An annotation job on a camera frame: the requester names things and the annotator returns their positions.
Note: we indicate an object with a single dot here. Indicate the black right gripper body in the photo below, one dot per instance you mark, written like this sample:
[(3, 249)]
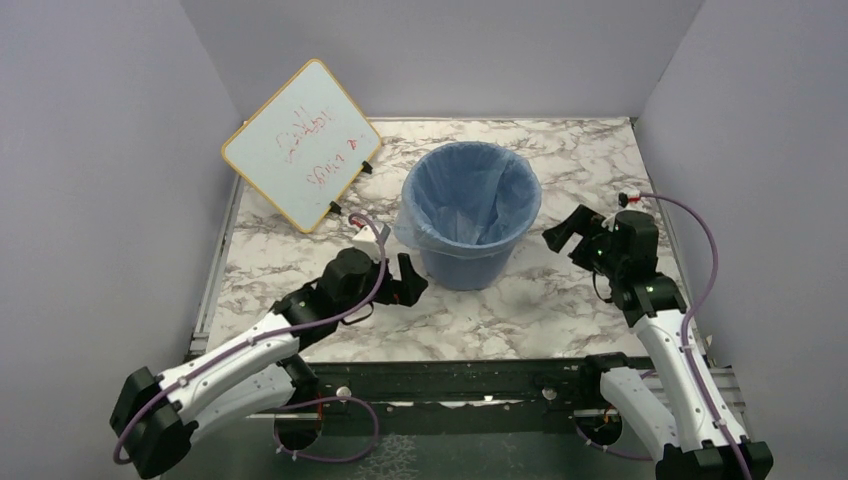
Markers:
[(595, 253)]

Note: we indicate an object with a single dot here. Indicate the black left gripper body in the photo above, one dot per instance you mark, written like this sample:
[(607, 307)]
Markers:
[(387, 294)]

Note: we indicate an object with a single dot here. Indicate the blue plastic trash bin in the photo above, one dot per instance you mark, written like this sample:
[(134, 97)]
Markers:
[(469, 270)]

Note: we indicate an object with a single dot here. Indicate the light blue trash bag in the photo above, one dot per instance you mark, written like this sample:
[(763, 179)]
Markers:
[(468, 200)]

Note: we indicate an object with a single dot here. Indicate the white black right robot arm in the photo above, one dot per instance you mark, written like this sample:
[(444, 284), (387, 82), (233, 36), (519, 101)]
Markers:
[(693, 433)]

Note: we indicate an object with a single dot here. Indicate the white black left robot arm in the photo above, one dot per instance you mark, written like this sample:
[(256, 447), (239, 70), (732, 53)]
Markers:
[(158, 417)]

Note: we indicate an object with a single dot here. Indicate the yellow-framed whiteboard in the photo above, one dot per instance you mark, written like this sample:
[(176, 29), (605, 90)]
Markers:
[(304, 147)]

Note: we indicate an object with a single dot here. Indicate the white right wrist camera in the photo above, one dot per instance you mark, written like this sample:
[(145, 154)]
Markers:
[(624, 200)]

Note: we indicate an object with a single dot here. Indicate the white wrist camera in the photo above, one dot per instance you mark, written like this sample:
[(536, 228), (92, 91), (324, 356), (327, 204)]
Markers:
[(369, 240), (624, 200)]

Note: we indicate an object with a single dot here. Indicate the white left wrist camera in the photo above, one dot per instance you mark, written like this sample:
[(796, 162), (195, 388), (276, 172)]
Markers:
[(369, 240)]

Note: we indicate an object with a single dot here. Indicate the black metal mounting rail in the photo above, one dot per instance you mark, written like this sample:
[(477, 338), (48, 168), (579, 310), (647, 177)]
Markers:
[(551, 396)]

